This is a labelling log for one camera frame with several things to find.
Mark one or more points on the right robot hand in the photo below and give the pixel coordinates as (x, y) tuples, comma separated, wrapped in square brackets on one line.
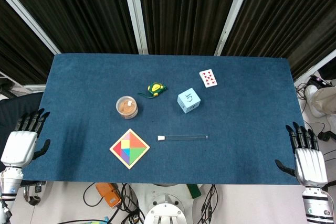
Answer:
[(309, 162)]

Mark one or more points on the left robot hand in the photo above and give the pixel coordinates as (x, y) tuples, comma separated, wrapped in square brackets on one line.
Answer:
[(19, 144)]

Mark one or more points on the clear test tube white cap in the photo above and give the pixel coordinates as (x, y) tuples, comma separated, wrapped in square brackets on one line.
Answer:
[(181, 137)]

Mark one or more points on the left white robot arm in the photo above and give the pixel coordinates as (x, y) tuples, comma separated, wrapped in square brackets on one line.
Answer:
[(9, 184)]

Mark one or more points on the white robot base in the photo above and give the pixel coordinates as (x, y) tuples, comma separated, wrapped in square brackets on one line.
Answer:
[(164, 208)]

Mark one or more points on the black office chair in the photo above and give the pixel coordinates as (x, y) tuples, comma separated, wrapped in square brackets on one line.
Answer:
[(15, 113)]

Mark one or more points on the person leg beige trousers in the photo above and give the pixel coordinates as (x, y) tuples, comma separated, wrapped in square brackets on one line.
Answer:
[(325, 100)]

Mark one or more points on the white shoe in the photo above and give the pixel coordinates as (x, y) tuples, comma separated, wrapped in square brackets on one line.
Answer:
[(312, 98)]

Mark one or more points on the black device pink label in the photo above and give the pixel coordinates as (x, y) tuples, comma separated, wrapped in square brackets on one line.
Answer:
[(318, 81)]

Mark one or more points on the orange electronic device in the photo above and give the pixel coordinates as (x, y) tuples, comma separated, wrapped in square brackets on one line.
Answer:
[(108, 194)]

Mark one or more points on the clear round container brown contents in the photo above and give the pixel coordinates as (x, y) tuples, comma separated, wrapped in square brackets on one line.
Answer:
[(126, 107)]

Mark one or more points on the green block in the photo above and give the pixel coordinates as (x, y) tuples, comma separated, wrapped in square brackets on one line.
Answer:
[(194, 190)]

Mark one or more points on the red hearts playing card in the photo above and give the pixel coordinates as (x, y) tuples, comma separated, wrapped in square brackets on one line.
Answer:
[(208, 78)]

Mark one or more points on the light blue number cube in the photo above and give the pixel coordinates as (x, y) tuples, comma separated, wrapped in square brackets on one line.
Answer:
[(188, 101)]

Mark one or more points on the green yellow tape measure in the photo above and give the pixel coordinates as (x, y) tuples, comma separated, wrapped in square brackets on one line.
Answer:
[(154, 90)]

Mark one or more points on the black curtain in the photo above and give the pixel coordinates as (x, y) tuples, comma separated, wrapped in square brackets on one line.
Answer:
[(89, 11)]

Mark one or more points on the blue felt table cloth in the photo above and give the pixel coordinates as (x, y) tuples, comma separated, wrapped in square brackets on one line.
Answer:
[(168, 90)]

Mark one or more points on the colourful tangram puzzle wooden frame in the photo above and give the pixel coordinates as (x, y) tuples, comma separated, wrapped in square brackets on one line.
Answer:
[(129, 149)]

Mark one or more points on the white window frame post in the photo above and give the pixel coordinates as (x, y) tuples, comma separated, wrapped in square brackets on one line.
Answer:
[(233, 11), (29, 16), (135, 11)]

